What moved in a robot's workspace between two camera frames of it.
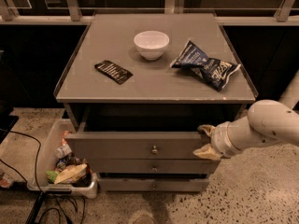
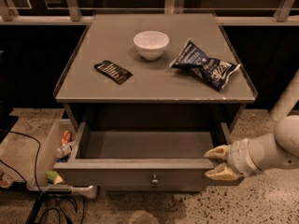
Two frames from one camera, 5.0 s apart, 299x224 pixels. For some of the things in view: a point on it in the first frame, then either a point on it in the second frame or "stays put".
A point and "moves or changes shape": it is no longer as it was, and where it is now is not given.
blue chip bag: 214,72 stays put
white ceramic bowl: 151,44 stays put
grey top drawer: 135,145 moves or changes shape
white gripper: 220,139 -> 237,158
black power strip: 35,208 stays put
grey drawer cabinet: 142,87 stays put
